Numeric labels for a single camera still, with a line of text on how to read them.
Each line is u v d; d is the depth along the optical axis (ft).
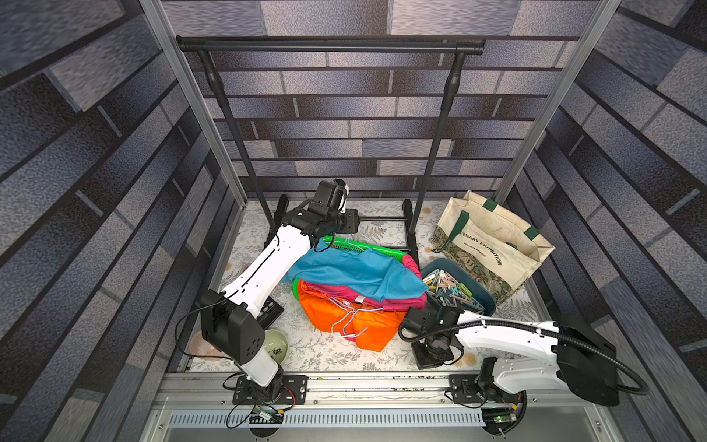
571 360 1.35
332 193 1.96
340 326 2.35
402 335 2.20
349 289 2.80
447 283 3.02
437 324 1.93
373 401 2.40
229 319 1.37
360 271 2.81
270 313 2.81
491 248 2.74
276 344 2.64
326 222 1.92
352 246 3.09
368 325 2.50
